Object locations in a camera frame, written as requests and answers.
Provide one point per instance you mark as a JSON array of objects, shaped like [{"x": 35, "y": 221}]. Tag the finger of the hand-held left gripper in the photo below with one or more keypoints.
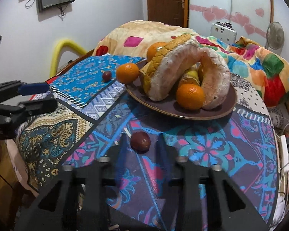
[
  {"x": 33, "y": 88},
  {"x": 38, "y": 105}
]

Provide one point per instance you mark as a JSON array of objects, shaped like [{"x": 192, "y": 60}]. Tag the small tangerine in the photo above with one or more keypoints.
[{"x": 127, "y": 73}]

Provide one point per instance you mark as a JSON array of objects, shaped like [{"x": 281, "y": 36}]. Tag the standing electric fan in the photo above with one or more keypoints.
[{"x": 275, "y": 35}]

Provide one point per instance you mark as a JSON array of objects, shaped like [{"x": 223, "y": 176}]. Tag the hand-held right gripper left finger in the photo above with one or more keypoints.
[{"x": 103, "y": 173}]

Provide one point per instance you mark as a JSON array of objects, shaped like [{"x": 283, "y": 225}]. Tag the white polka dot cloth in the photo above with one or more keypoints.
[{"x": 245, "y": 89}]

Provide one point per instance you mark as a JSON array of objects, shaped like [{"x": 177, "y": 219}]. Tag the blue patterned cloth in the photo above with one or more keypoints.
[{"x": 207, "y": 149}]

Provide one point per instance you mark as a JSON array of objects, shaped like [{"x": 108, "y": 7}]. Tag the dark red round fruit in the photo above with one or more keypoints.
[
  {"x": 140, "y": 142},
  {"x": 107, "y": 76}
]

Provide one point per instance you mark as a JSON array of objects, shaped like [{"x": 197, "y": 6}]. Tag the white power strip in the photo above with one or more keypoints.
[{"x": 285, "y": 154}]

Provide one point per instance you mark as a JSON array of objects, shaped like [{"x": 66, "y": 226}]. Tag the silver suitcase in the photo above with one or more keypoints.
[{"x": 222, "y": 32}]

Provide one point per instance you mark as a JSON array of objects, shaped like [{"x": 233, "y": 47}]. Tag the orange with sticker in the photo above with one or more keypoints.
[
  {"x": 155, "y": 50},
  {"x": 190, "y": 96}
]

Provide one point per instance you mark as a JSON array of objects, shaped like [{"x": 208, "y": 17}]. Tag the large pomelo piece with rind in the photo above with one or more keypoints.
[{"x": 173, "y": 62}]

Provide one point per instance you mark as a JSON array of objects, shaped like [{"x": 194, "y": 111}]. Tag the purple plate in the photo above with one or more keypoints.
[{"x": 183, "y": 110}]

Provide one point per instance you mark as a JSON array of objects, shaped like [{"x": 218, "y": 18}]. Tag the brown wooden door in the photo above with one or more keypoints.
[{"x": 166, "y": 2}]

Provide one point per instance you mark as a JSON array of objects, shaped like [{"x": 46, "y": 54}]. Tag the small peeled pomelo piece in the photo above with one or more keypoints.
[{"x": 214, "y": 77}]

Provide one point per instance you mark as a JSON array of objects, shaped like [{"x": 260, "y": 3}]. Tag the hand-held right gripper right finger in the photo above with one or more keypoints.
[{"x": 190, "y": 173}]

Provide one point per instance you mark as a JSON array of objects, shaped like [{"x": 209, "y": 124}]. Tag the yellow foam tube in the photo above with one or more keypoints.
[{"x": 60, "y": 50}]

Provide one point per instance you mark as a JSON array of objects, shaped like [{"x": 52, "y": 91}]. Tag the colourful patchwork quilt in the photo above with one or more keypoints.
[{"x": 255, "y": 60}]

